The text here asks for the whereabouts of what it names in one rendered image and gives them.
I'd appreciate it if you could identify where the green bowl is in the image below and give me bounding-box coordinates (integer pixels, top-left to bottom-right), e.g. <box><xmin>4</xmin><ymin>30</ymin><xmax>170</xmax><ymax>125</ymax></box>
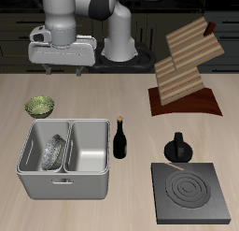
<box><xmin>24</xmin><ymin>95</ymin><xmax>56</xmax><ymax>120</ymax></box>

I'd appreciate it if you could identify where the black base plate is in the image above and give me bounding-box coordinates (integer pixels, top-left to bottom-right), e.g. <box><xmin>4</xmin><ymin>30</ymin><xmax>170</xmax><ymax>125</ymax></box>
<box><xmin>88</xmin><ymin>42</ymin><xmax>157</xmax><ymax>74</ymax></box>

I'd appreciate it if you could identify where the wooden slat tray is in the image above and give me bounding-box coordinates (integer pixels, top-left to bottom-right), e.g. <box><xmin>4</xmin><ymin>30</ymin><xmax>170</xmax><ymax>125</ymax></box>
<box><xmin>148</xmin><ymin>16</ymin><xmax>226</xmax><ymax>118</ymax></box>

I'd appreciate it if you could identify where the white two-bin basket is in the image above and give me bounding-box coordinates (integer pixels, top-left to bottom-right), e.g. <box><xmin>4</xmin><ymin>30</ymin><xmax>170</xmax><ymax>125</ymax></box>
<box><xmin>16</xmin><ymin>118</ymin><xmax>111</xmax><ymax>201</ymax></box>

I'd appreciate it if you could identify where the round black knob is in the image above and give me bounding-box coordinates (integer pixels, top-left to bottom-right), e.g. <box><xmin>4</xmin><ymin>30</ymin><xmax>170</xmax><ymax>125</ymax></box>
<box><xmin>163</xmin><ymin>131</ymin><xmax>194</xmax><ymax>164</ymax></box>

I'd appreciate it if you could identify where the black speckled bowl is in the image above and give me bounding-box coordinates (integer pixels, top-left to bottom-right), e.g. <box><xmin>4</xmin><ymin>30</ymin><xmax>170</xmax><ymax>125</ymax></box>
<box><xmin>41</xmin><ymin>134</ymin><xmax>67</xmax><ymax>171</ymax></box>

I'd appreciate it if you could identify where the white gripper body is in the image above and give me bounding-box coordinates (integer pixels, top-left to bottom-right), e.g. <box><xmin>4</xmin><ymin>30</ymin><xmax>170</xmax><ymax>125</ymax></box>
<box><xmin>27</xmin><ymin>35</ymin><xmax>98</xmax><ymax>67</ymax></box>

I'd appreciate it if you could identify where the dark wine bottle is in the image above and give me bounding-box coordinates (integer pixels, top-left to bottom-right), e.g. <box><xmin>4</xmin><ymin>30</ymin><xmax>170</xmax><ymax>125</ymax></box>
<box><xmin>112</xmin><ymin>116</ymin><xmax>128</xmax><ymax>160</ymax></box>

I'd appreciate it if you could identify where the dark grey stove plate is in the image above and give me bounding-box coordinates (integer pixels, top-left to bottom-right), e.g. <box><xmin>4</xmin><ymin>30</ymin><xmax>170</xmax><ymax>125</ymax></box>
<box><xmin>150</xmin><ymin>161</ymin><xmax>232</xmax><ymax>225</ymax></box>

